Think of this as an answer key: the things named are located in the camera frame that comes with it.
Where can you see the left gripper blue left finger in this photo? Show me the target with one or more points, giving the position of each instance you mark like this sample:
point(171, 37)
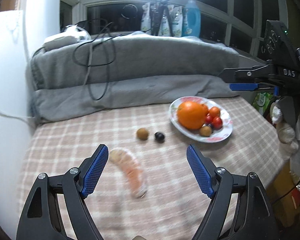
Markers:
point(41, 217)

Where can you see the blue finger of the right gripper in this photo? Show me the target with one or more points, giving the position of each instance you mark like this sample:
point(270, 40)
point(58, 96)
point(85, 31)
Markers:
point(254, 87)

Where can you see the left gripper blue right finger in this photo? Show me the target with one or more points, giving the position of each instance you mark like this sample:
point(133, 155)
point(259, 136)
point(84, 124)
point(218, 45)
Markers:
point(253, 216)

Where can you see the small tangerine with stem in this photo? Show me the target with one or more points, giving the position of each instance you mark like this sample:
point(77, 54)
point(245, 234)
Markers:
point(214, 112)

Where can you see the red cherry tomato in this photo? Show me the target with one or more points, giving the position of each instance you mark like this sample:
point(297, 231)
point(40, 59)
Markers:
point(209, 119)
point(217, 123)

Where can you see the brown longan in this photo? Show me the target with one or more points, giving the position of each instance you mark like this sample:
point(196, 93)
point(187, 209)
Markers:
point(142, 134)
point(206, 131)

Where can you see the large orange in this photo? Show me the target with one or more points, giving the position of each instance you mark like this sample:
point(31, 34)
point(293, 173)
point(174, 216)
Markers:
point(192, 115)

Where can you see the dark purple grape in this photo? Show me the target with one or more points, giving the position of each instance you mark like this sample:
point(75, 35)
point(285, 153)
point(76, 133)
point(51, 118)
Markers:
point(159, 137)

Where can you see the white gloved right hand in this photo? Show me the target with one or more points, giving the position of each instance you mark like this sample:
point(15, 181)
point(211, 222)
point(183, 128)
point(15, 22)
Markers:
point(285, 115)

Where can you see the green snack package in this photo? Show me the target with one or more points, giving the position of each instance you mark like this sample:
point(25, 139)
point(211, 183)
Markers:
point(261, 101)

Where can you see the white floral plate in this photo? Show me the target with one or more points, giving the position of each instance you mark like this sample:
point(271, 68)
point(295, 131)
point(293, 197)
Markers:
point(217, 135)

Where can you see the beige plaid cloth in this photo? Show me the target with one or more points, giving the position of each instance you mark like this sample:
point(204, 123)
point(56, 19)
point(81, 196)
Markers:
point(174, 205)

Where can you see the blue detergent bottle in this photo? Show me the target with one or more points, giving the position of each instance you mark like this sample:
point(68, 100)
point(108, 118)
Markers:
point(191, 19)

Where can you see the floral refill pouch right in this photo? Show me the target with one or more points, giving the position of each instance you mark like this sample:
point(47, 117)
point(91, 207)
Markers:
point(176, 15)

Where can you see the floral refill pouch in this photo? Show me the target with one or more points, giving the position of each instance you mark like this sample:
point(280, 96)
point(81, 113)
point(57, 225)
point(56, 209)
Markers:
point(176, 15)
point(146, 24)

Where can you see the black tripod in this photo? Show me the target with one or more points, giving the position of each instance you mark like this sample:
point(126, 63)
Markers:
point(160, 12)

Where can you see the floral refill pouch left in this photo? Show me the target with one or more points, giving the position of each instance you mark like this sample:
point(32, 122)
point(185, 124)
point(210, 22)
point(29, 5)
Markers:
point(146, 24)

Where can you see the grey plush blanket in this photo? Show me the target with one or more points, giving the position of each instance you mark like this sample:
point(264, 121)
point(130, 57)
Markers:
point(126, 71)

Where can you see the white power strip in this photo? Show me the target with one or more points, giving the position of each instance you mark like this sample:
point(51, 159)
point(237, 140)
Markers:
point(73, 34)

